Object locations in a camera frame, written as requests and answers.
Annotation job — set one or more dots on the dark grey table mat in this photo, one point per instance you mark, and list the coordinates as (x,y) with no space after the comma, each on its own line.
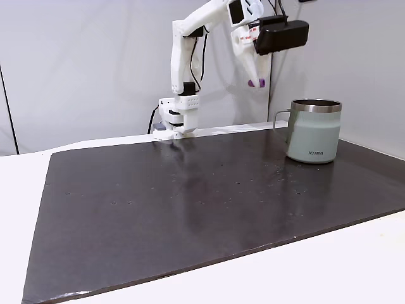
(190,206)

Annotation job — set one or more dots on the grey table clamp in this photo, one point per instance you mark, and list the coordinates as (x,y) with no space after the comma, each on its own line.
(159,127)

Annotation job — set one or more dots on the purple ribbed pen grip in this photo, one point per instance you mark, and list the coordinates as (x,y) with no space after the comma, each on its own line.
(251,83)

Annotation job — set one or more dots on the pale green steel-rim mug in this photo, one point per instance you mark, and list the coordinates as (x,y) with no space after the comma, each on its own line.
(314,136)

